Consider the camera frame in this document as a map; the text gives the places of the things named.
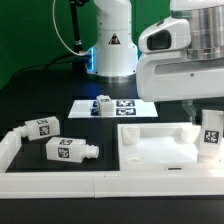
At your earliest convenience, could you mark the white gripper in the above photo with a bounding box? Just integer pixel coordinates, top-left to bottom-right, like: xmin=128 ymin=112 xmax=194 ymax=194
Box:
xmin=136 ymin=17 xmax=224 ymax=123

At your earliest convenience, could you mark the white square tabletop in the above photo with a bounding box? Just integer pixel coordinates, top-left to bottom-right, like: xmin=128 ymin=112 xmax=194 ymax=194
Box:
xmin=118 ymin=123 xmax=224 ymax=173

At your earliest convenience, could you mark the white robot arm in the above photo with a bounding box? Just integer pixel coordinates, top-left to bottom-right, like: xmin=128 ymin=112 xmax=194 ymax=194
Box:
xmin=87 ymin=0 xmax=224 ymax=102

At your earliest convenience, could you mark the white marker sheet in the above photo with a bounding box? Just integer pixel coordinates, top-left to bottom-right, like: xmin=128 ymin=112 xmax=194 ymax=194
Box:
xmin=68 ymin=99 xmax=158 ymax=118

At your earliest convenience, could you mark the white U-shaped fence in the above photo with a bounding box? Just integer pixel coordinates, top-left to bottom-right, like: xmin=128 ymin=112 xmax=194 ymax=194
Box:
xmin=0 ymin=132 xmax=224 ymax=198

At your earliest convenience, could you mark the black cable on table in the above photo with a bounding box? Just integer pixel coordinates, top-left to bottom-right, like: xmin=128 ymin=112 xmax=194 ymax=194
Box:
xmin=9 ymin=53 xmax=91 ymax=81

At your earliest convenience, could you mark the black camera pole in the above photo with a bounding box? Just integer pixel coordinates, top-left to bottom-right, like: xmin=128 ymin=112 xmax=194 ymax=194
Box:
xmin=68 ymin=0 xmax=88 ymax=71

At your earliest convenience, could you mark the white cable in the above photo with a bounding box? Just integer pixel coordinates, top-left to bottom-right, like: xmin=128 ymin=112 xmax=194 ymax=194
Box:
xmin=52 ymin=0 xmax=92 ymax=58

